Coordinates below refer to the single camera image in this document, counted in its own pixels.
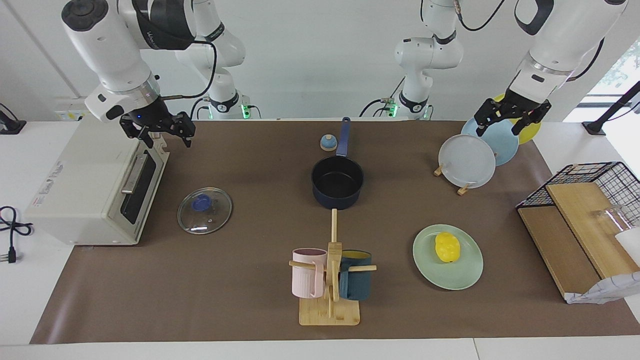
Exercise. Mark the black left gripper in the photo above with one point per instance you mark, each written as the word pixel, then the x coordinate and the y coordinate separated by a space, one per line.
pixel 520 107

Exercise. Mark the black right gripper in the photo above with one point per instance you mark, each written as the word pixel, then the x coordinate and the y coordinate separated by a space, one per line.
pixel 150 119

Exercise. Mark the glass lid blue knob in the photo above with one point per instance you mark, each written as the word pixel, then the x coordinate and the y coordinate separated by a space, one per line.
pixel 215 212

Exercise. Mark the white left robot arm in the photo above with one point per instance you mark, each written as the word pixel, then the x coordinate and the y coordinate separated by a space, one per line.
pixel 565 35

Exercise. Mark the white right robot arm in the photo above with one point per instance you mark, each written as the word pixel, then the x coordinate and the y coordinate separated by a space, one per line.
pixel 100 45

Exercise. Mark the yellow plate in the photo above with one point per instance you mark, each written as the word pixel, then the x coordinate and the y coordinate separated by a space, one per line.
pixel 531 132

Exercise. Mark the light blue plate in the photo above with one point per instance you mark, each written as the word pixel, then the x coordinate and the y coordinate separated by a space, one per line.
pixel 505 145

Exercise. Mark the grey plate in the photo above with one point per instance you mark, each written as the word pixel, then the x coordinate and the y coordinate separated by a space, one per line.
pixel 465 162

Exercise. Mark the wooden plate rack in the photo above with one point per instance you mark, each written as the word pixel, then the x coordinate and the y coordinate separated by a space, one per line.
pixel 463 189

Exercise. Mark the green plate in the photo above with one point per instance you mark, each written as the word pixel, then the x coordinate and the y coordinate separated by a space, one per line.
pixel 450 276

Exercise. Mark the dark blue pot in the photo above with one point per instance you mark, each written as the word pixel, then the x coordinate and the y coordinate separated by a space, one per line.
pixel 337 200

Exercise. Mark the black mounting stand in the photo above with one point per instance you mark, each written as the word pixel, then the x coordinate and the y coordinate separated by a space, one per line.
pixel 595 127

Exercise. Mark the white power strip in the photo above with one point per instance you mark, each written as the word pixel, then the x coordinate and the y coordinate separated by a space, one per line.
pixel 70 115

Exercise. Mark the beige toaster oven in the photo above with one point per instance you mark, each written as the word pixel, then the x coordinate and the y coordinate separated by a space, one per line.
pixel 80 190

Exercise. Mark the light wooden cutting board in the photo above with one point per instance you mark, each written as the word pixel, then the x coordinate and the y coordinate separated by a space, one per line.
pixel 585 220

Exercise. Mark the brown wooden board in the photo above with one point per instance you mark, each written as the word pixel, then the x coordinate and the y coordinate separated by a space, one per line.
pixel 555 250

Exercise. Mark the clear glass cup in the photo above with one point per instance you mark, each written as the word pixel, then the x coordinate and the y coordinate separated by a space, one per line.
pixel 612 215

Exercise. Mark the black table clamp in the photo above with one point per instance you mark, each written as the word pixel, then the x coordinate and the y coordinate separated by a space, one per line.
pixel 10 127

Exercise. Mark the brown table mat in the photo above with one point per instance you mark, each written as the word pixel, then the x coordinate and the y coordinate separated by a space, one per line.
pixel 240 280

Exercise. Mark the white cup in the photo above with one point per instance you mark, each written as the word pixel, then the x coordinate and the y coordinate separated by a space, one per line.
pixel 631 245

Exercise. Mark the white checkered cloth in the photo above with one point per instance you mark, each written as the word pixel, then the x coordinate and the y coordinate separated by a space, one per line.
pixel 610 290

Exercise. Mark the pink ribbed mug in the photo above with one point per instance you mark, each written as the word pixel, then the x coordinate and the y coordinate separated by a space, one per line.
pixel 305 280

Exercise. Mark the dark teal mug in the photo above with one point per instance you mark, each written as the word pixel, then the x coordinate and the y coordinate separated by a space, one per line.
pixel 357 285

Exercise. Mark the wooden mug rack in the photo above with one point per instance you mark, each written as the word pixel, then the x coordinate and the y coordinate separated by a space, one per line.
pixel 330 312

